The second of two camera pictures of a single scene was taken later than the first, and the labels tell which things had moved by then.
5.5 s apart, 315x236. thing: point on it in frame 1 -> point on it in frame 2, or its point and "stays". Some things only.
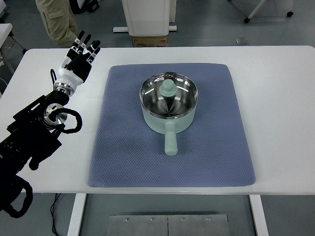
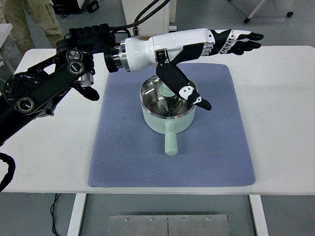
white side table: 5,29 stays
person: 58,18 -> 43,12
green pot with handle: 168,101 stays
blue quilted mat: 126,152 stays
